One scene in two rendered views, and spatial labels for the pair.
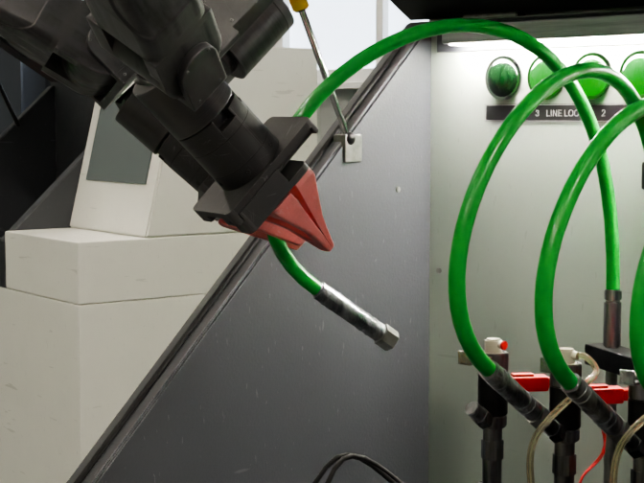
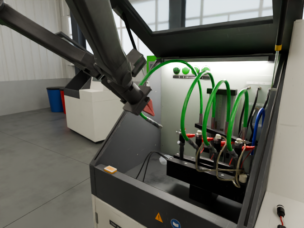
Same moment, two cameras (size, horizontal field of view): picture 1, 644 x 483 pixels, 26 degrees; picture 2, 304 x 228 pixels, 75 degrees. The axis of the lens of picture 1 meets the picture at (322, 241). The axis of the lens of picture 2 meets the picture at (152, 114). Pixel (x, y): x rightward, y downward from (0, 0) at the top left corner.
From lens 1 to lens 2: 0.46 m
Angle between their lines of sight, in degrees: 11
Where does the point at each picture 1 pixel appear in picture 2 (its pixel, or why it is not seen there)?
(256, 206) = (139, 109)
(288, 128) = (145, 89)
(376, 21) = not seen: hidden behind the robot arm
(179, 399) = (116, 137)
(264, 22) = (140, 63)
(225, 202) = (130, 108)
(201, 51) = (127, 73)
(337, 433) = (145, 138)
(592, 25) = (197, 59)
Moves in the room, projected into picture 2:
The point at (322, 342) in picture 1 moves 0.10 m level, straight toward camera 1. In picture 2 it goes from (142, 122) to (144, 127)
